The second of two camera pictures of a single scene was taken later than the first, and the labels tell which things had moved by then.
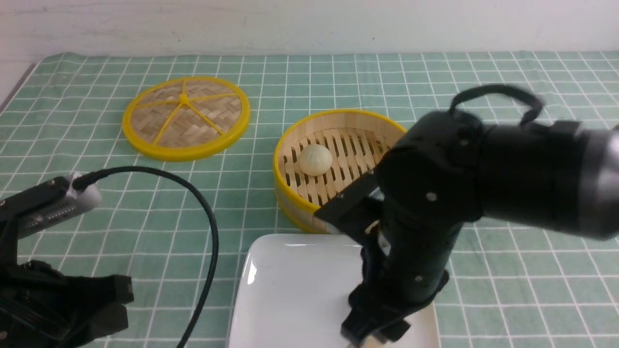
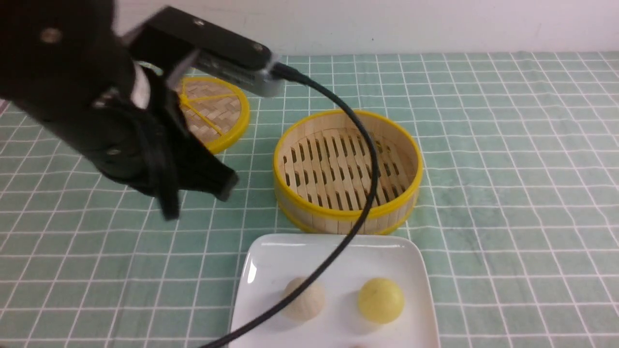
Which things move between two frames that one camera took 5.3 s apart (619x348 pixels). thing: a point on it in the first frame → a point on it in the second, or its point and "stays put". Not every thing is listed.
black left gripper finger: x=113 y=289 → x=204 y=171
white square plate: x=293 y=291 stays put
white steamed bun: x=315 y=160 → x=306 y=305
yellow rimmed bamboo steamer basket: x=358 y=142 stays put
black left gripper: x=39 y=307 → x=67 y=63
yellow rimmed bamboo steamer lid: x=185 y=118 stays put
